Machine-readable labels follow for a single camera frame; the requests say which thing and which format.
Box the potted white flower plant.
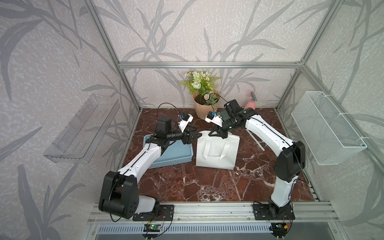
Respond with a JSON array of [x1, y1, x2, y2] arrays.
[[179, 71, 220, 120]]

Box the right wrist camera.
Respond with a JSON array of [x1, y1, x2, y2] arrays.
[[205, 111, 224, 127]]

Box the white wire mesh basket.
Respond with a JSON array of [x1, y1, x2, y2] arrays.
[[292, 91, 368, 166]]

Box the left controller circuit board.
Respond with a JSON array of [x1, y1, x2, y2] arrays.
[[143, 224, 163, 233]]

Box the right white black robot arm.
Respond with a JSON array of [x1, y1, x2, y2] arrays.
[[205, 100, 306, 213]]

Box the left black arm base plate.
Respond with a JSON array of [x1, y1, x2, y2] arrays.
[[133, 205, 175, 222]]

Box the pink spray bottle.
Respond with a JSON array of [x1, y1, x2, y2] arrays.
[[245, 91, 257, 110]]

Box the aluminium front rail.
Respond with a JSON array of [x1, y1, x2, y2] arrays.
[[86, 201, 340, 225]]

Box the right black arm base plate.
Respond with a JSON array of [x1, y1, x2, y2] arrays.
[[253, 201, 296, 221]]

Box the white insulated delivery bag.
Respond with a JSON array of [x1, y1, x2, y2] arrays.
[[196, 131, 240, 170]]

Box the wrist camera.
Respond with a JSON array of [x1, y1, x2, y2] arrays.
[[205, 111, 224, 127], [178, 114, 194, 133]]

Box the right controller circuit board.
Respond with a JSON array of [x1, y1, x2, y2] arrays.
[[270, 223, 290, 232]]

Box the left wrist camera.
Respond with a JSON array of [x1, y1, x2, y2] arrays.
[[178, 114, 194, 133]]

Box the light blue plastic basket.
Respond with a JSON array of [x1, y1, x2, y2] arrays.
[[142, 135, 194, 169]]

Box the clear plastic wall shelf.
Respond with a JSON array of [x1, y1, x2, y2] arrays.
[[43, 94, 121, 164]]

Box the controller circuit board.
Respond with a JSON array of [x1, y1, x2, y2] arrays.
[[143, 224, 163, 233], [270, 223, 290, 232]]

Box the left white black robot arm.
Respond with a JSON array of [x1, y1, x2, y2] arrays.
[[98, 114, 202, 220]]

